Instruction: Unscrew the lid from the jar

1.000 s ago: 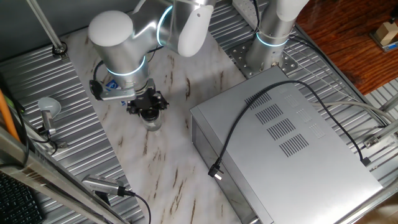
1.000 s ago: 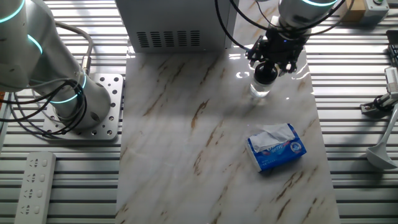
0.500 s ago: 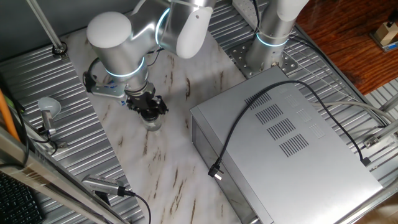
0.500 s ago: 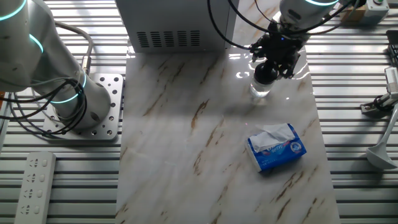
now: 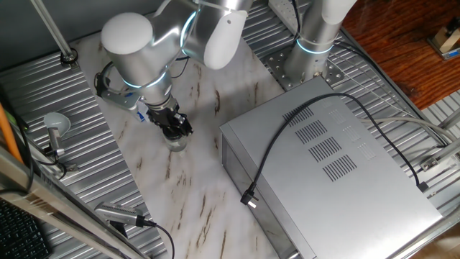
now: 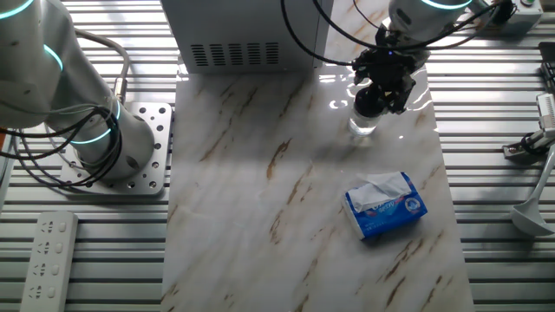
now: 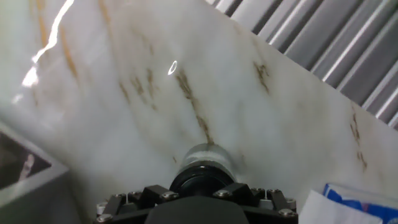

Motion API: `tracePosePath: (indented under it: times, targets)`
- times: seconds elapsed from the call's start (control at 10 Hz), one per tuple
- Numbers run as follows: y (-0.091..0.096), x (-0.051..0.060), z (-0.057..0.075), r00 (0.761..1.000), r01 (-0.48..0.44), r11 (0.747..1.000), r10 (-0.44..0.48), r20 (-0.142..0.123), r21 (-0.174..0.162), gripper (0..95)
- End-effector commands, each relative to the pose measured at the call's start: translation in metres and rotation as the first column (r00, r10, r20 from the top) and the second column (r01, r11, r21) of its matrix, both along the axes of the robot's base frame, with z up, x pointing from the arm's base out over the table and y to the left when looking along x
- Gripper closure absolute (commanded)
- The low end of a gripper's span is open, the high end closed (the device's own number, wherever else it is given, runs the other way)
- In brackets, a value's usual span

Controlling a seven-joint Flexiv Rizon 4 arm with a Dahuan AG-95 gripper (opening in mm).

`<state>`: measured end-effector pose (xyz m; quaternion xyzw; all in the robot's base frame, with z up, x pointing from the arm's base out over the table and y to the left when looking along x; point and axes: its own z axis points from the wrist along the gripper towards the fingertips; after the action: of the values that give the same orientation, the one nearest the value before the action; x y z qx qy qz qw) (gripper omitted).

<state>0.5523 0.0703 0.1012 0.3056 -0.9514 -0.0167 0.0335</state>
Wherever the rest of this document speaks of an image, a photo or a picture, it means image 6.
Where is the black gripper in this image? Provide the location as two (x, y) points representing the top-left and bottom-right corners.
(351, 42), (431, 116)

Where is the black jar lid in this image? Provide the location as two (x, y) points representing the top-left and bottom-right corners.
(353, 85), (388, 118)

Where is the clear glass jar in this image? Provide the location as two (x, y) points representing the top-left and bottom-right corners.
(347, 107), (382, 137)

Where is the blue tissue pack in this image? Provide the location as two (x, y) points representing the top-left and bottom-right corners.
(342, 171), (429, 241)

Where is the silver metal box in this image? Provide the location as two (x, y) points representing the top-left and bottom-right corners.
(159, 0), (334, 75)

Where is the white marble board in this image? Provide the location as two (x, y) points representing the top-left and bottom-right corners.
(160, 0), (474, 312)

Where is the grey emergency stop box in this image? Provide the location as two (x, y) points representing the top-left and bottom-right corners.
(513, 0), (544, 28)

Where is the white power strip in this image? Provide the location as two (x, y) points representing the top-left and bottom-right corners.
(19, 211), (80, 312)

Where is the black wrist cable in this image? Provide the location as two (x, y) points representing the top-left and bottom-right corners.
(280, 0), (515, 67)

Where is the wrist camera with metal bracket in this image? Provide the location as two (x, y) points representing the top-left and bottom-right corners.
(470, 0), (518, 26)

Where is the small metal angle bracket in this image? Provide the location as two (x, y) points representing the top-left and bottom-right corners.
(501, 128), (555, 165)

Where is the silver depth camera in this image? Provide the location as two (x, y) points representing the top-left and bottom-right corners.
(536, 92), (555, 131)

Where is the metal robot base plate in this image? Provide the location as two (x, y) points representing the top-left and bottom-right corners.
(59, 101), (173, 196)

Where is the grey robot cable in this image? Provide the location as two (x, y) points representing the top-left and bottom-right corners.
(71, 25), (131, 107)

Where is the black base cable bundle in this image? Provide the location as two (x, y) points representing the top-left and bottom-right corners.
(0, 101), (125, 188)

